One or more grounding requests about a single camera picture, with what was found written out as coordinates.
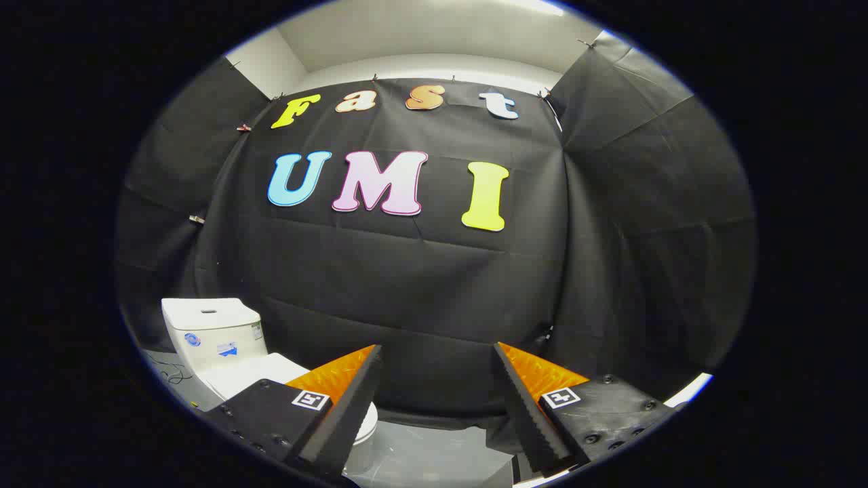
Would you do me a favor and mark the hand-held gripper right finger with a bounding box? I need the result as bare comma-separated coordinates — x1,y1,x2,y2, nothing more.
493,342,681,474

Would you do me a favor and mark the black backdrop cloth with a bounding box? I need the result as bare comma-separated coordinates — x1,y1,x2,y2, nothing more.
115,30,757,434

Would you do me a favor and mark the white toilet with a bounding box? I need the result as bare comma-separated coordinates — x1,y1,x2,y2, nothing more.
161,297,379,475

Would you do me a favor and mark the thin black floor cable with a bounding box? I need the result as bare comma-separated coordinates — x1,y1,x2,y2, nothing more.
157,361,196,385

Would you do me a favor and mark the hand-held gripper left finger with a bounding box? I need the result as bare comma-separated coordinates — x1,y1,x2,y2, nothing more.
203,344,383,479

